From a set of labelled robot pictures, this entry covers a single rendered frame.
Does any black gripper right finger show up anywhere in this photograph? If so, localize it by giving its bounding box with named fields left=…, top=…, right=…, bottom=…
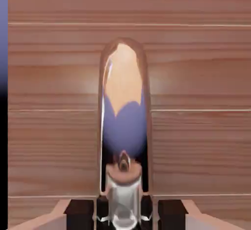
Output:
left=158, top=199, right=243, bottom=230

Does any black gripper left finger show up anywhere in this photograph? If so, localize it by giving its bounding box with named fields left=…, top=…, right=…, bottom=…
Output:
left=8, top=199, right=95, bottom=230

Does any shiny curved metal handle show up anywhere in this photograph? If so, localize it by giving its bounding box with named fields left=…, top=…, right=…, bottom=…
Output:
left=93, top=36, right=159, bottom=230

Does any light wood cabinet door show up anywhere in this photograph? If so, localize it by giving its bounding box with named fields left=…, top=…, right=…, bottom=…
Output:
left=7, top=0, right=251, bottom=230

